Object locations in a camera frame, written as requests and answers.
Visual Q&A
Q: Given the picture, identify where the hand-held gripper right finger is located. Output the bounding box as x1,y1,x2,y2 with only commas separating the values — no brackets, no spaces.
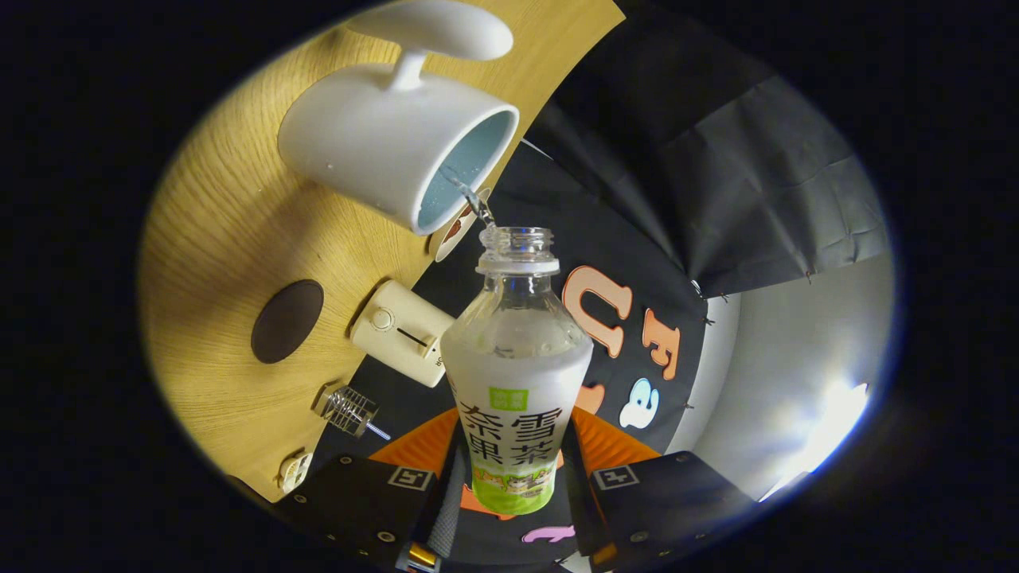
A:
565,406,757,573

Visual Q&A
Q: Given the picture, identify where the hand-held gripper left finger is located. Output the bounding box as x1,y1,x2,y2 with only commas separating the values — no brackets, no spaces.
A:
275,407,464,573

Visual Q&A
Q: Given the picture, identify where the dark round coaster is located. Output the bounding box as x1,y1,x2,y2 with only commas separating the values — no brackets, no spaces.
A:
251,279,325,364

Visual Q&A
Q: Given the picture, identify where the clear plastic juice bottle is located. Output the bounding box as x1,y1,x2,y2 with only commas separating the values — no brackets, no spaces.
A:
440,227,595,516

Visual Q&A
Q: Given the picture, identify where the white ceramic cup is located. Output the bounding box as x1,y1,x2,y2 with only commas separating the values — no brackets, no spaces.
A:
277,0,521,236

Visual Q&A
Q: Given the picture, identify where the white divided dish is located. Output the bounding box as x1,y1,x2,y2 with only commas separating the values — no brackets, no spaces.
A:
277,450,313,494

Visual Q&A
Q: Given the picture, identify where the white toaster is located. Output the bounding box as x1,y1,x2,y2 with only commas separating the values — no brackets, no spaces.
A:
350,279,455,388

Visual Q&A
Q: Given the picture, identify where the white round plate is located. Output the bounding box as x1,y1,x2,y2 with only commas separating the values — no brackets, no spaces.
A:
428,187,492,263

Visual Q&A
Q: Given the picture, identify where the wooden table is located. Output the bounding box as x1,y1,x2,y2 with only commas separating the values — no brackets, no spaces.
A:
139,0,626,504

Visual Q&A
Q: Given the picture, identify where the wire mesh utensil holder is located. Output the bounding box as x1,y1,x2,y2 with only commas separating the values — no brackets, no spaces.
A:
313,382,379,439

